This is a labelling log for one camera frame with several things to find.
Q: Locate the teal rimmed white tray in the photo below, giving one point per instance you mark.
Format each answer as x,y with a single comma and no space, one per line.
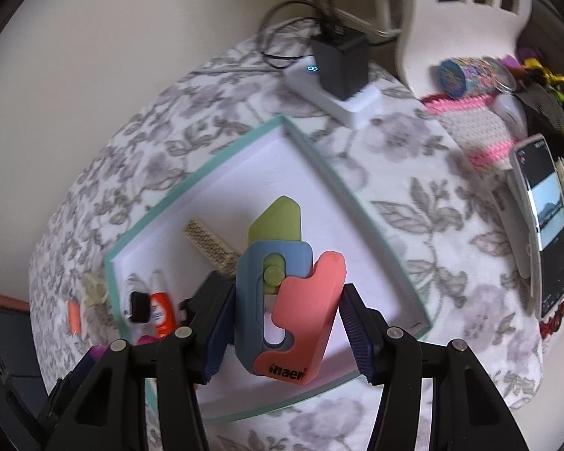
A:
282,169

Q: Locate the black power adapter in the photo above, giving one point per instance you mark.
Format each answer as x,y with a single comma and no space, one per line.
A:
340,61

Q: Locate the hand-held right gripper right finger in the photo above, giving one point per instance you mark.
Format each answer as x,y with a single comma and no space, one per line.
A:
359,338

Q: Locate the purple tube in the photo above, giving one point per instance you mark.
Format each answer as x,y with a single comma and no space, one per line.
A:
91,359

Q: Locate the white power strip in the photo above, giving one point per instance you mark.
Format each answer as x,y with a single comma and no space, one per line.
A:
352,105

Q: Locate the large blue pink toy knife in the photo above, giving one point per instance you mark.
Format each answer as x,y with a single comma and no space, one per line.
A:
254,300

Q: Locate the white computer mouse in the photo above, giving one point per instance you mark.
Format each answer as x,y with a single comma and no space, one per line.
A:
510,112

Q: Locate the white chair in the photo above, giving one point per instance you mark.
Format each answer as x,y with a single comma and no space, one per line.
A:
451,33

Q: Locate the colourful patterned cylinder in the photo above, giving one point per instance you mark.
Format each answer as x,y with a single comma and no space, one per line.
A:
470,77

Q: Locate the cream hair claw clip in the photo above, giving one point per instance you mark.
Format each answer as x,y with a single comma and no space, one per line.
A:
94,291

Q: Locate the white smartwatch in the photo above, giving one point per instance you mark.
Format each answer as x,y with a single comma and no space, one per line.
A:
138,305

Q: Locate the black mesh pouch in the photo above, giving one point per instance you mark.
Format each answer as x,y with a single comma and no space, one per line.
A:
543,101

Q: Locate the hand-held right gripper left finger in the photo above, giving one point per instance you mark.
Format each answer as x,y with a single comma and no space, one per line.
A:
218,333

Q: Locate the red white small bottle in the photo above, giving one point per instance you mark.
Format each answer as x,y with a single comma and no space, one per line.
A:
162,307

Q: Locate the beige textured strip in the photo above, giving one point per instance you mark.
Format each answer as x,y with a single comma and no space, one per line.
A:
211,246

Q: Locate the brown wooden furniture edge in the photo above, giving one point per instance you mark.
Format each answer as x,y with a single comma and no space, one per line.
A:
2,299

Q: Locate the smartphone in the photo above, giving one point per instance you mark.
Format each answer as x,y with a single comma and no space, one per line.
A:
547,225

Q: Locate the small pink blue toy knife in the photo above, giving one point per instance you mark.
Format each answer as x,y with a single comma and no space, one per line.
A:
74,317

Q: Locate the pink white crochet mat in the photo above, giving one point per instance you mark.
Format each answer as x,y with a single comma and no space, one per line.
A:
474,127

